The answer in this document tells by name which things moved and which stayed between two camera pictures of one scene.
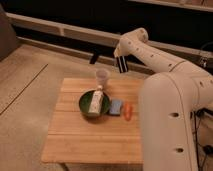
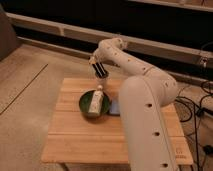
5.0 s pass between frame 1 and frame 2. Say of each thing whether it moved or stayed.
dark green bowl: stayed
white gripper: moved
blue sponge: stayed
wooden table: stayed
